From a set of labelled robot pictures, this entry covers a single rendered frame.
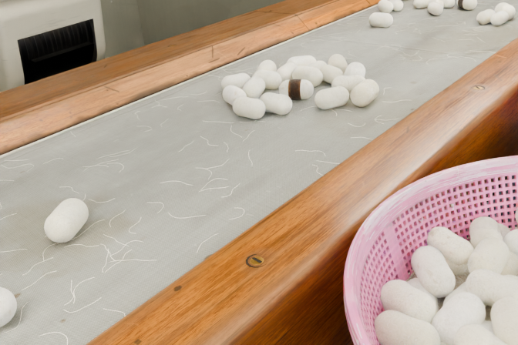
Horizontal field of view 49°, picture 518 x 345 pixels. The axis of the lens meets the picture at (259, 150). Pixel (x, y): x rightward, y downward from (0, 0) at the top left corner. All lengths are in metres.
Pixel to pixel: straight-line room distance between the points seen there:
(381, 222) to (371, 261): 0.03
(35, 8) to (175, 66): 0.43
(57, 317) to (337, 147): 0.26
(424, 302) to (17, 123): 0.42
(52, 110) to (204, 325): 0.38
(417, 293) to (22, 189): 0.32
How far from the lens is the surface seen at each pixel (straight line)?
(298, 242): 0.32
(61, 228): 0.39
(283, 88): 0.59
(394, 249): 0.34
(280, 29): 0.84
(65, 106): 0.62
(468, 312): 0.31
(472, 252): 0.36
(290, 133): 0.51
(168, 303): 0.29
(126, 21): 3.15
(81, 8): 1.13
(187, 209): 0.41
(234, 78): 0.63
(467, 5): 0.96
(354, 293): 0.27
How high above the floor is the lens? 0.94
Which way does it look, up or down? 25 degrees down
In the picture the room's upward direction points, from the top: 6 degrees counter-clockwise
